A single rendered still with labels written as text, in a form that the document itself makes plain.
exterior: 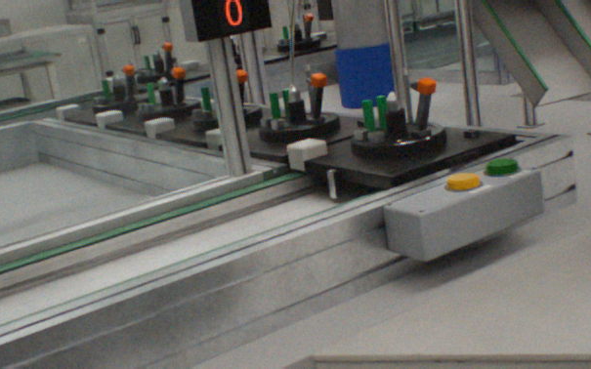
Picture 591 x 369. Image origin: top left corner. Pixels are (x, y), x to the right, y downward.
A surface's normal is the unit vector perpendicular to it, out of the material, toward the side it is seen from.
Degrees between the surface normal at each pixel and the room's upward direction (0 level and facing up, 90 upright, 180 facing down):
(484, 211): 90
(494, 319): 0
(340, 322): 0
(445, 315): 0
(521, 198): 90
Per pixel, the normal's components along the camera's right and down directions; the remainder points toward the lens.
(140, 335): 0.57, 0.13
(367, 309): -0.15, -0.96
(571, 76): 0.19, -0.55
